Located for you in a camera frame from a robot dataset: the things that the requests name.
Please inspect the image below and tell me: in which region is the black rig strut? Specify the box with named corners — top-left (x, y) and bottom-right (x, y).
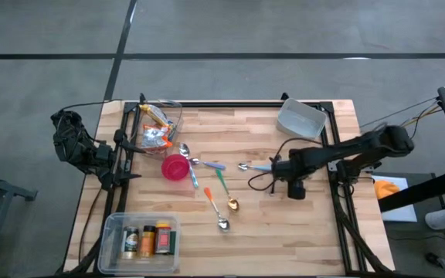
top-left (378, 165), bottom-right (445, 213)

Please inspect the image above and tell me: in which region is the red spice tin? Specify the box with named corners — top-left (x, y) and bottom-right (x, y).
top-left (155, 227), bottom-right (172, 255)

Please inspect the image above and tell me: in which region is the white floor paper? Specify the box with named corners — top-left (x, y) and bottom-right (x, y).
top-left (371, 175), bottom-right (419, 223)

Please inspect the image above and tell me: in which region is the gold snack packet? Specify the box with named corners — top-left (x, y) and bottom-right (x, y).
top-left (138, 103), bottom-right (175, 131)

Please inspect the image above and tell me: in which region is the teal-handled spoon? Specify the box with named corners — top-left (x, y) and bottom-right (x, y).
top-left (178, 143), bottom-right (200, 190)

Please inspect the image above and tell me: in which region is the thin grey cable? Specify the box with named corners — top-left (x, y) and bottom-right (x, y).
top-left (359, 96), bottom-right (439, 127)

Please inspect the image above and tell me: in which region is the orange soft object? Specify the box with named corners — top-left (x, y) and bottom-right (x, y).
top-left (373, 179), bottom-right (401, 201)

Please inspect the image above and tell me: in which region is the blue-handled spoon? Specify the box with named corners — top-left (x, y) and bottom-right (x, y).
top-left (237, 163), bottom-right (273, 173)

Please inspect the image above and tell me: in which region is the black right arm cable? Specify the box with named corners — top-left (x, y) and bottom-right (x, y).
top-left (247, 137), bottom-right (324, 193)

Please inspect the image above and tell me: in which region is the gold spoon green handle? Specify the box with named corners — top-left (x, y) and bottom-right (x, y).
top-left (215, 168), bottom-right (241, 213)

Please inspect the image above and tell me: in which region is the clear rigid organizer bin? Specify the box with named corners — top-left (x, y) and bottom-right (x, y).
top-left (128, 99), bottom-right (185, 158)

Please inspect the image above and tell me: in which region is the black aluminium table frame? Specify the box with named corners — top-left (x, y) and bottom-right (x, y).
top-left (116, 92), bottom-right (392, 277)

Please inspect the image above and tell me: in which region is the clear plastic storage bin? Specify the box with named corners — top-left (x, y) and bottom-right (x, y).
top-left (97, 212), bottom-right (181, 275)

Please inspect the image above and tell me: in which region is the grey metal stand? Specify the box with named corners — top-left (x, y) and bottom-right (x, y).
top-left (0, 165), bottom-right (38, 278)

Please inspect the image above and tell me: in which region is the silver spoon orange handle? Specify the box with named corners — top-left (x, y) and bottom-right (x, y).
top-left (202, 187), bottom-right (231, 233)

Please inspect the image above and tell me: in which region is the orange snack packet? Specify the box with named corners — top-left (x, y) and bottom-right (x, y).
top-left (140, 123), bottom-right (174, 151)

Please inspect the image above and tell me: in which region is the thin yellow cable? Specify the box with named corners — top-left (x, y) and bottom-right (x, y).
top-left (399, 104), bottom-right (440, 129)

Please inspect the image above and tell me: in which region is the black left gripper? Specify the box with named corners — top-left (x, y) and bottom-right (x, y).
top-left (93, 130), bottom-right (146, 190)

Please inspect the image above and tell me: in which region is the grey plastic bin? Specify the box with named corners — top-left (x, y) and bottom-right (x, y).
top-left (275, 97), bottom-right (328, 141)

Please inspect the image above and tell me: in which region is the pink plastic bowl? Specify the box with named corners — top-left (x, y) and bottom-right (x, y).
top-left (161, 154), bottom-right (191, 182)

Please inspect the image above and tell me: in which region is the purple-handled spoon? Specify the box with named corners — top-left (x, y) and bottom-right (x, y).
top-left (189, 157), bottom-right (226, 171)

